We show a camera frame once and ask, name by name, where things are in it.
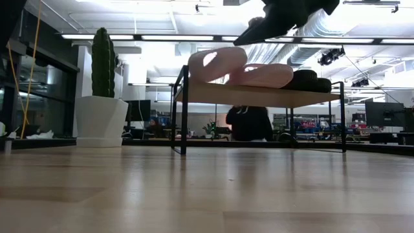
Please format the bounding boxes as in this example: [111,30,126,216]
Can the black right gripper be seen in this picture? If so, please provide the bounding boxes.
[233,0,341,47]

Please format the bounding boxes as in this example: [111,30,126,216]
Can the pink rubber slide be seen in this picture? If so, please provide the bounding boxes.
[226,63,294,89]
[188,47,248,83]

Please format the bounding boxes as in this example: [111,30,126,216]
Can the black rubber slide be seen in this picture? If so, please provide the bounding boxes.
[315,77,333,94]
[280,69,320,91]

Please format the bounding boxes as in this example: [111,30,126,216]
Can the person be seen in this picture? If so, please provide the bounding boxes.
[225,105,274,142]

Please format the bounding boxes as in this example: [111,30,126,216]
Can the black computer monitor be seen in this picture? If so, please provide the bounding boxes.
[125,99,152,122]
[364,102,405,128]

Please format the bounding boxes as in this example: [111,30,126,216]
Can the white crumpled tissue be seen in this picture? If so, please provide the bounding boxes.
[25,129,55,140]

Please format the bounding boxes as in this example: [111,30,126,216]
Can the wooden shelf with black frame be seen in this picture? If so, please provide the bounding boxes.
[170,64,347,155]

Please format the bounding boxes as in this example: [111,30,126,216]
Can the yellow cable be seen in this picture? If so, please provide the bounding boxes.
[7,0,43,140]

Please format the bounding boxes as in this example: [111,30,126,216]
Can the black aluminium table frame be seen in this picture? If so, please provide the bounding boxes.
[0,137,414,157]

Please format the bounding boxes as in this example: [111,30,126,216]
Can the small white post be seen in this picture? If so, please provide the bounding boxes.
[2,131,17,155]

